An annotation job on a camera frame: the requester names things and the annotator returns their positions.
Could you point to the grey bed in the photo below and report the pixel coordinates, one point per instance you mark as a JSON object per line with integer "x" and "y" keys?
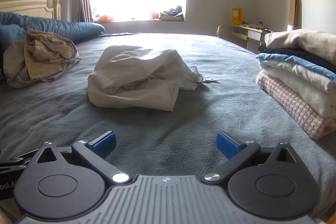
{"x": 65, "y": 113}

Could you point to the beige folded garment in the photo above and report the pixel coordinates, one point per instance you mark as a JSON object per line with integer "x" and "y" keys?
{"x": 302, "y": 40}

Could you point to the blue duvet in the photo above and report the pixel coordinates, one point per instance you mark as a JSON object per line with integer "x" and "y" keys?
{"x": 52, "y": 26}

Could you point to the small pink pot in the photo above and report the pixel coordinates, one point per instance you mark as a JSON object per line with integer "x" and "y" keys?
{"x": 154, "y": 15}

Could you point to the pale bed corner post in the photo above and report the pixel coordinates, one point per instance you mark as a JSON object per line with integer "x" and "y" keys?
{"x": 219, "y": 31}

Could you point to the pink houndstooth folded garment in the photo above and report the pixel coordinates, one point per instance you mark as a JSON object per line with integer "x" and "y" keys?
{"x": 294, "y": 108}

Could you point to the orange object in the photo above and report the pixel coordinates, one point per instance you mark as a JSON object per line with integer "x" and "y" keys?
{"x": 105, "y": 18}

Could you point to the yellow box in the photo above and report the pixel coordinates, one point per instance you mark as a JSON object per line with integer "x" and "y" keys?
{"x": 237, "y": 15}

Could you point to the cream folded garment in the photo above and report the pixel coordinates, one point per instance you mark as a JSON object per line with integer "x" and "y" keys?
{"x": 302, "y": 90}

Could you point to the cardboard strip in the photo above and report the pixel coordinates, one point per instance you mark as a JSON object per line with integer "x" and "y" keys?
{"x": 292, "y": 8}

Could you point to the crumpled tan garment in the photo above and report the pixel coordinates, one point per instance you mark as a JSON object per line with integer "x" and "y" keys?
{"x": 44, "y": 56}

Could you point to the blue folded garment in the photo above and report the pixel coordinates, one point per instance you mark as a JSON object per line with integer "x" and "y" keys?
{"x": 288, "y": 59}

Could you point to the navy folded garment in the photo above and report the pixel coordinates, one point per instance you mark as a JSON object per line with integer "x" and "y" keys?
{"x": 286, "y": 52}

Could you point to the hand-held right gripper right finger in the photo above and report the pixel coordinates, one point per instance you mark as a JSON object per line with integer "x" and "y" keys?
{"x": 227, "y": 144}

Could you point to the dark sneakers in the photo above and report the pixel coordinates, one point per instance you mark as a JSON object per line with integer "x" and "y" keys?
{"x": 172, "y": 11}

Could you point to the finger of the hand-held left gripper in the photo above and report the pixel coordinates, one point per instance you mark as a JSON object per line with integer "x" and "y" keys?
{"x": 13, "y": 161}

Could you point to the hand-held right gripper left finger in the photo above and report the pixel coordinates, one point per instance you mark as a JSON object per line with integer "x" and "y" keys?
{"x": 103, "y": 144}

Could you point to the crumpled grey garment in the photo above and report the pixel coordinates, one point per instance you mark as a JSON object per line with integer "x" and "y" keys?
{"x": 14, "y": 66}

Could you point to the white shoebox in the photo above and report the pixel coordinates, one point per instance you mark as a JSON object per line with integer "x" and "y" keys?
{"x": 172, "y": 17}

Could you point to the white shirt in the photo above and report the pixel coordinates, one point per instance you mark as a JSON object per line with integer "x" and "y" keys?
{"x": 136, "y": 74}

